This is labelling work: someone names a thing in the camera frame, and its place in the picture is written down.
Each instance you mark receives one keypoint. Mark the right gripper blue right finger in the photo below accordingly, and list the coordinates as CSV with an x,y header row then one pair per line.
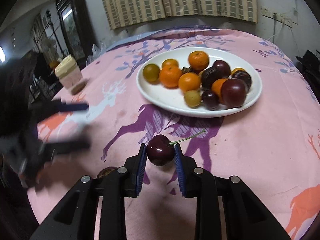
x,y
225,208

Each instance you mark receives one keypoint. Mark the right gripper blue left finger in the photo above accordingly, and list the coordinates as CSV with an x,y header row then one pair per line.
x,y
75,214

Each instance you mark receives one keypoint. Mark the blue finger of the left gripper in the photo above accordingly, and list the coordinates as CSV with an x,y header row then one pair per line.
x,y
64,147
57,106

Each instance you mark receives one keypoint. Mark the dark red cherry with stem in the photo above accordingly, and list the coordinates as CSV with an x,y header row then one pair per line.
x,y
160,150

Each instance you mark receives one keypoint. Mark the dark red plum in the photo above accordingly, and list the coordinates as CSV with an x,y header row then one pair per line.
x,y
234,92

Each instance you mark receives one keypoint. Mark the greenish yellow citrus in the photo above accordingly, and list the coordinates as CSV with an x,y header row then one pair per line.
x,y
151,73

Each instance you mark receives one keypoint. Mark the large orange tangerine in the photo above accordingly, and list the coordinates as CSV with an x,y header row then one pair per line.
x,y
198,60

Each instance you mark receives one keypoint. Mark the dark brown water chestnut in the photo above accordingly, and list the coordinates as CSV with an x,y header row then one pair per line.
x,y
106,171
209,76

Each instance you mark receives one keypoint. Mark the pink cup with lid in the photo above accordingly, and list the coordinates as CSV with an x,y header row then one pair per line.
x,y
70,76

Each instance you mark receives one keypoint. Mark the white oval plate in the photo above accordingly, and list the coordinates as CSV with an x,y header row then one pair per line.
x,y
172,99

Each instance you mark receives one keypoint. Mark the small yellow-green kumquat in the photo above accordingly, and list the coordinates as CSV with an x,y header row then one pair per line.
x,y
192,98

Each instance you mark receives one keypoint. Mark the small orange kumquat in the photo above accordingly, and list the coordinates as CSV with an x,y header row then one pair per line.
x,y
189,81

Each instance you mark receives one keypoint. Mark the pink deer print tablecloth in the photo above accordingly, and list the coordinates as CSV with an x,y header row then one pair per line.
x,y
273,146

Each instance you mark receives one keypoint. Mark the orange mandarin with stem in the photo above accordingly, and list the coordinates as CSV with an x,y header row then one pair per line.
x,y
169,76

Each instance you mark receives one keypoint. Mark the dark framed cabinet door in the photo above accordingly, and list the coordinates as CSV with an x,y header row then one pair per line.
x,y
76,29

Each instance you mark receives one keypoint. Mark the small orange mandarin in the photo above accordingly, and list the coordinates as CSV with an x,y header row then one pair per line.
x,y
170,62

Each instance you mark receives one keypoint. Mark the wall power strip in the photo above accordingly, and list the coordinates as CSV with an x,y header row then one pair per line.
x,y
286,18

